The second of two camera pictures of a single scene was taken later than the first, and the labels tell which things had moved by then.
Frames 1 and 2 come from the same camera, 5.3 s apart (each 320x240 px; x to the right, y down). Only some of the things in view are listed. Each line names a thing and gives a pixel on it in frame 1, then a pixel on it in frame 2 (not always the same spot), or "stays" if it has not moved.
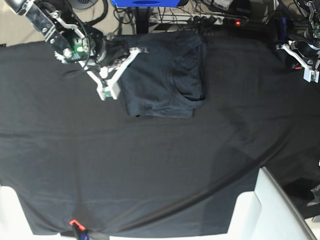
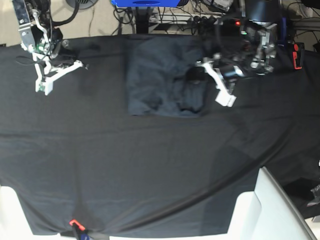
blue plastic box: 145,3 stays
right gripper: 308,47 → 258,44
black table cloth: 84,167 stays
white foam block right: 267,213 stays
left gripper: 78,40 → 36,32
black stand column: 142,15 stays
